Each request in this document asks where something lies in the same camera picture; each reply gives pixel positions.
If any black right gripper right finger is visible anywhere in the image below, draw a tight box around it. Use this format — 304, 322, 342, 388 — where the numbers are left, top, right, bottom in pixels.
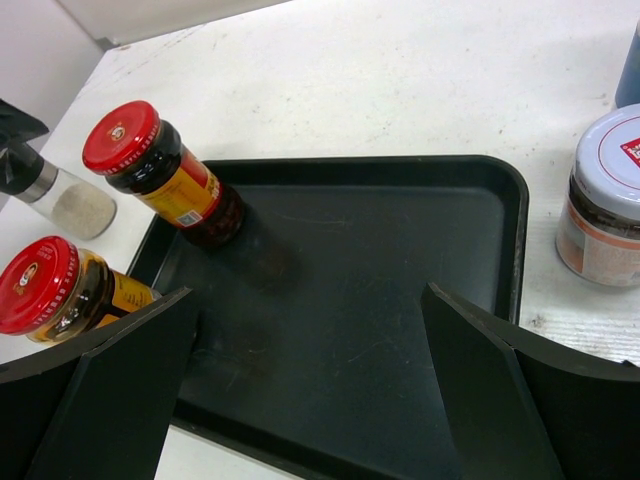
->
421, 283, 639, 479

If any red-lid dark chili sauce jar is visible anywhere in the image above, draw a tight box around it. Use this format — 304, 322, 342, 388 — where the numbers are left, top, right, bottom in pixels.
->
82, 100, 245, 250

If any white-lid short jar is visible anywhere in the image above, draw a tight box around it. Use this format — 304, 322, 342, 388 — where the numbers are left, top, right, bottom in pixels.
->
556, 104, 639, 287

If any black-cap white powder shaker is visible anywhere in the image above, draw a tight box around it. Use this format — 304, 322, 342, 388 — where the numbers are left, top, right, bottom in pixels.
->
1, 143, 117, 240

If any black plastic tray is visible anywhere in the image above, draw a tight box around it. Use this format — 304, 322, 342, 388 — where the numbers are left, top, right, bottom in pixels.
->
129, 155, 529, 479

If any blue-label clear bottle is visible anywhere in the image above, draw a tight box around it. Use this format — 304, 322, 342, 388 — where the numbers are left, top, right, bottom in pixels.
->
614, 22, 640, 108

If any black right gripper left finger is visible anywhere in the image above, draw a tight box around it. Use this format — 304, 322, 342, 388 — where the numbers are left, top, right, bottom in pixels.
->
1, 287, 198, 479

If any red-lid yellow chili oil jar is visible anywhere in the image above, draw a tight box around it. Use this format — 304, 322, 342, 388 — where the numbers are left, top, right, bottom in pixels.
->
1, 236, 161, 344

